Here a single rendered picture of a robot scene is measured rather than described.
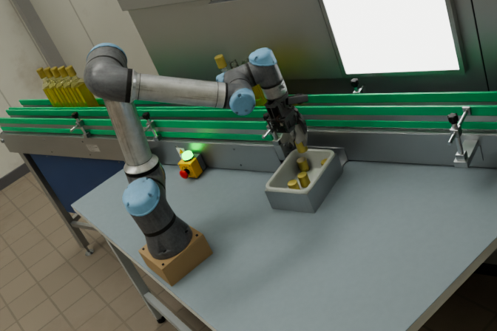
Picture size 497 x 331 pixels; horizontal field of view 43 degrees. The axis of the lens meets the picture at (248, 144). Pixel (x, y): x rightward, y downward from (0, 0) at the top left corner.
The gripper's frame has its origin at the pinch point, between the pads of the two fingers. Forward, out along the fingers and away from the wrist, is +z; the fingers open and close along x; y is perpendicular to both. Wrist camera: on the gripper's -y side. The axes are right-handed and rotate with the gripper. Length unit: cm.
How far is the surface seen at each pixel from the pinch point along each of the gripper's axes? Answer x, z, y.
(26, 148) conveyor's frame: -173, 12, 0
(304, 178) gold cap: 0.8, 11.2, 5.7
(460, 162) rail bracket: 52, 7, -1
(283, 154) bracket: -10.9, 7.6, -2.1
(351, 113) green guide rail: 13.6, -1.9, -13.7
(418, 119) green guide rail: 36.0, 0.6, -14.4
